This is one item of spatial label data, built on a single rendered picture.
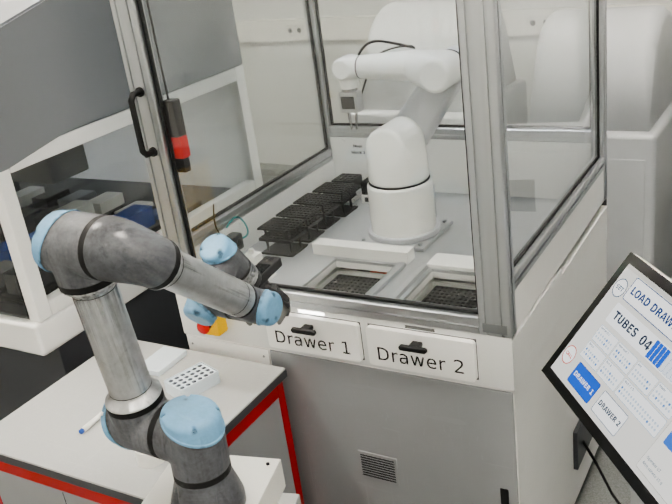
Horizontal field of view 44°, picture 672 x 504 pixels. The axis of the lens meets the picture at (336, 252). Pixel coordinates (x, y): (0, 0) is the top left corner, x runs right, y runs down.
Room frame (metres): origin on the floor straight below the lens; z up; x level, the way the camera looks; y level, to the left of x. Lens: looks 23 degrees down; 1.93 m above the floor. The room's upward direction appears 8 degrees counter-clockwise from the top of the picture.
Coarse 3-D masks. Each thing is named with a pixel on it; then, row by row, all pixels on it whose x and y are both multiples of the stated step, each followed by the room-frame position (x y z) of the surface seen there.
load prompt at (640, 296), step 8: (640, 280) 1.44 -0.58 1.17; (632, 288) 1.45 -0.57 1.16; (640, 288) 1.43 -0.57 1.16; (648, 288) 1.41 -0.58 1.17; (624, 296) 1.45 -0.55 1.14; (632, 296) 1.43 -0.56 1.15; (640, 296) 1.41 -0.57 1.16; (648, 296) 1.39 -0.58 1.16; (656, 296) 1.38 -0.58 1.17; (632, 304) 1.41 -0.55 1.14; (640, 304) 1.40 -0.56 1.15; (648, 304) 1.38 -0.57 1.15; (656, 304) 1.36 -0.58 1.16; (664, 304) 1.34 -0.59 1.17; (640, 312) 1.38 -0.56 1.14; (648, 312) 1.36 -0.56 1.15; (656, 312) 1.35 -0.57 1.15; (664, 312) 1.33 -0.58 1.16; (648, 320) 1.35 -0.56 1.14; (656, 320) 1.33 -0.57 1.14; (664, 320) 1.32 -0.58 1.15; (656, 328) 1.32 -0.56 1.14; (664, 328) 1.30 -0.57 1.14
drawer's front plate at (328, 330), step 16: (288, 320) 1.99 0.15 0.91; (304, 320) 1.97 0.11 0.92; (320, 320) 1.94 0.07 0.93; (336, 320) 1.93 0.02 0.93; (272, 336) 2.03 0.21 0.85; (304, 336) 1.97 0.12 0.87; (320, 336) 1.94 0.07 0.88; (336, 336) 1.92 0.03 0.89; (352, 336) 1.89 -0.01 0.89; (304, 352) 1.98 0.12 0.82; (320, 352) 1.95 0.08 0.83; (336, 352) 1.92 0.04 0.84; (352, 352) 1.89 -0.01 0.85
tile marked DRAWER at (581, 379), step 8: (576, 368) 1.42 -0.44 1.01; (584, 368) 1.40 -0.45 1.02; (568, 376) 1.42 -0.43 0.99; (576, 376) 1.40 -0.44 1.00; (584, 376) 1.39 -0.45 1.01; (592, 376) 1.37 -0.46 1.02; (576, 384) 1.39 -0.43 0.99; (584, 384) 1.37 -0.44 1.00; (592, 384) 1.35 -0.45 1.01; (600, 384) 1.33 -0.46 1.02; (584, 392) 1.35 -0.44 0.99; (592, 392) 1.34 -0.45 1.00; (584, 400) 1.34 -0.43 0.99
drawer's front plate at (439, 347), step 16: (368, 336) 1.86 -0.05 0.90; (384, 336) 1.84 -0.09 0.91; (400, 336) 1.82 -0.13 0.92; (416, 336) 1.79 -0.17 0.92; (432, 336) 1.77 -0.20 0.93; (448, 336) 1.76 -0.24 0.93; (368, 352) 1.87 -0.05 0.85; (384, 352) 1.84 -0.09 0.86; (400, 352) 1.82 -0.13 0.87; (432, 352) 1.77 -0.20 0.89; (448, 352) 1.75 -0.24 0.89; (464, 352) 1.73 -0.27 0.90; (400, 368) 1.82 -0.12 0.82; (416, 368) 1.80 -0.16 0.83; (448, 368) 1.75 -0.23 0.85; (464, 368) 1.73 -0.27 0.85
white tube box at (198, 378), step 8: (192, 368) 2.02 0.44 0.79; (200, 368) 2.01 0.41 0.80; (208, 368) 2.01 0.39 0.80; (176, 376) 1.99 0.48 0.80; (184, 376) 1.98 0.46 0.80; (192, 376) 1.97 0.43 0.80; (200, 376) 1.97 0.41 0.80; (208, 376) 1.96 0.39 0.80; (216, 376) 1.98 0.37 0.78; (168, 384) 1.95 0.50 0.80; (176, 384) 1.94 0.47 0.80; (184, 384) 1.94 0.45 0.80; (192, 384) 1.93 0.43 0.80; (200, 384) 1.94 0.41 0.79; (208, 384) 1.96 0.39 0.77; (216, 384) 1.97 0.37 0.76; (168, 392) 1.96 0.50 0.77; (176, 392) 1.92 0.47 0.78; (184, 392) 1.91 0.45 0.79; (192, 392) 1.92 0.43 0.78; (200, 392) 1.94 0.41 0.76
